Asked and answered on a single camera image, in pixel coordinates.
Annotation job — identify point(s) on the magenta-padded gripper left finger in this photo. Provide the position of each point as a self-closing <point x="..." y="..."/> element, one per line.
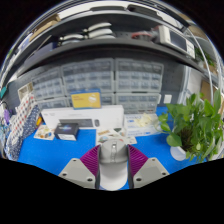
<point x="76" y="171"/>

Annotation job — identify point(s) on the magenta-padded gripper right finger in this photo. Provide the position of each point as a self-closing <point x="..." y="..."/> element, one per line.
<point x="151" y="171"/>

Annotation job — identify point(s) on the white computer mouse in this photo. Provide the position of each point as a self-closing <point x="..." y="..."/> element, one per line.
<point x="113" y="173"/>

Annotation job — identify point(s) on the small black box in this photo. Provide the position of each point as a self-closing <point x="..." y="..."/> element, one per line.
<point x="66" y="131"/>

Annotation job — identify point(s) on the white and blue glove box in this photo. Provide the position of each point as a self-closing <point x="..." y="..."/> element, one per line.
<point x="141" y="125"/>

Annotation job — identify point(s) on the small colourful sticker sheet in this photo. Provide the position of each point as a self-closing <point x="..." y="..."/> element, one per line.
<point x="44" y="133"/>

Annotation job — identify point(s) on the green plant in white pot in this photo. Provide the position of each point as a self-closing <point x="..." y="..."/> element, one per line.
<point x="186" y="126"/>

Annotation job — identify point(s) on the navy polka-dot fabric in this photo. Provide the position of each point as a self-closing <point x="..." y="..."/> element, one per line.
<point x="23" y="140"/>

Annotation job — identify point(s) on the long white keyboard box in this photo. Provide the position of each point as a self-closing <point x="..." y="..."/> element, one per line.
<point x="110" y="115"/>

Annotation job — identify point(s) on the yellow and blue box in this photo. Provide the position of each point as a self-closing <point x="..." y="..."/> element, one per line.
<point x="85" y="99"/>

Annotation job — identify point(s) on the white dotted fabric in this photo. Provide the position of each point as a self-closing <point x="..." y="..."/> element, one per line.
<point x="24" y="115"/>

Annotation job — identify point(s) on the purple toy figure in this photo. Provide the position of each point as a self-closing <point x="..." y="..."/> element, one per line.
<point x="6" y="116"/>

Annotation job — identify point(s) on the white wall socket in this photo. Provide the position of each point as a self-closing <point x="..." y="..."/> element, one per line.
<point x="167" y="98"/>

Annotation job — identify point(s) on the white rimmed beige frame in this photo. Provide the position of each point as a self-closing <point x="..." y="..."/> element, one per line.
<point x="25" y="91"/>

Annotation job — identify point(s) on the dark wall shelf unit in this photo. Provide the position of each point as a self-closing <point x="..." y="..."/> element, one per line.
<point x="110" y="45"/>

